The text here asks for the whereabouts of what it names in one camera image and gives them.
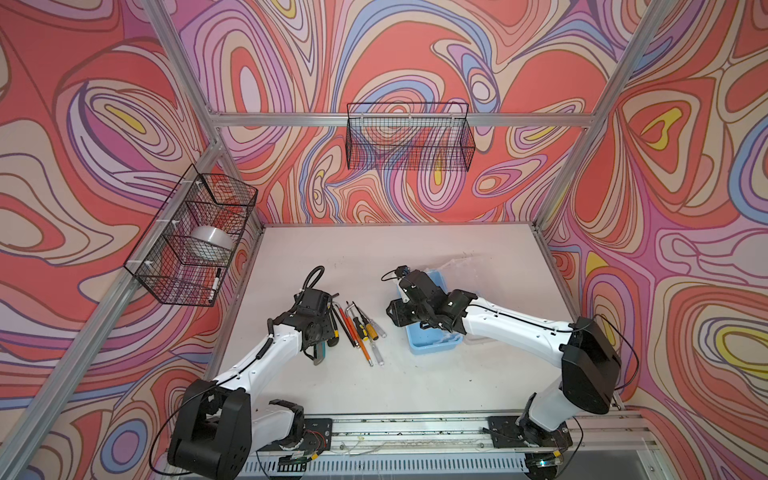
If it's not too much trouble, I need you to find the teal utility knife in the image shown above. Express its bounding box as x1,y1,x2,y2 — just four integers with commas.
312,342,326,366

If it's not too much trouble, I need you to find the yellow black utility knife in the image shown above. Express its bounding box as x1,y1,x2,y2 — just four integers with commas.
327,304,339,347

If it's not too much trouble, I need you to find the blue plastic tool box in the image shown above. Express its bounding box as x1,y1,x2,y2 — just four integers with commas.
388,267,462,356

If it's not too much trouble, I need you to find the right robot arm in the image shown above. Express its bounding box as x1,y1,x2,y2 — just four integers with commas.
382,266,622,447

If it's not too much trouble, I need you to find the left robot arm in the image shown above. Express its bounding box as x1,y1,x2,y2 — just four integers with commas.
167,288,335,479

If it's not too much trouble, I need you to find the clear tool box lid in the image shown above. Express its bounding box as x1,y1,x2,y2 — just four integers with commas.
418,253,515,296

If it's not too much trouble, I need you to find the dark steel hex key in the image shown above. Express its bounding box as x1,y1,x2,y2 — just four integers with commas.
332,296,359,348

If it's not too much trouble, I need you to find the red sleeved hex key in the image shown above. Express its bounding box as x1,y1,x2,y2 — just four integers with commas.
339,308,360,348

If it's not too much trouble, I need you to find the yellow black screwdriver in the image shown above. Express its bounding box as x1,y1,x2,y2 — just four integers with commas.
353,303,379,341

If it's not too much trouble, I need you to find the silver tape roll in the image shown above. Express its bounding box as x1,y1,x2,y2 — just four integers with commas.
188,225,234,264

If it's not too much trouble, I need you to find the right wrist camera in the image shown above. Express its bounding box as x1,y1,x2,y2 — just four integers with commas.
394,265,411,281

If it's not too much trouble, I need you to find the clear handled screwdriver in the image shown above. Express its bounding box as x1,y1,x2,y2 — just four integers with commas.
367,337,385,366

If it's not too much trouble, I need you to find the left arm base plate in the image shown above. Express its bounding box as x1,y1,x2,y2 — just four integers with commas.
273,417,333,458

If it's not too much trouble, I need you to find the left black wire basket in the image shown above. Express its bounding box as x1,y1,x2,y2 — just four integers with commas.
124,166,258,307

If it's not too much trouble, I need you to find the black wire basket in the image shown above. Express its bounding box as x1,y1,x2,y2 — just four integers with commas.
124,166,258,307
345,101,476,172

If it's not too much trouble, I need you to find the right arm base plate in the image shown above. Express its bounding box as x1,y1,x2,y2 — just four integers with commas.
483,416,573,451

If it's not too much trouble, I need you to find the back black wire basket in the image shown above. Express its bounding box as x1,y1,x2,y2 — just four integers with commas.
345,101,476,172

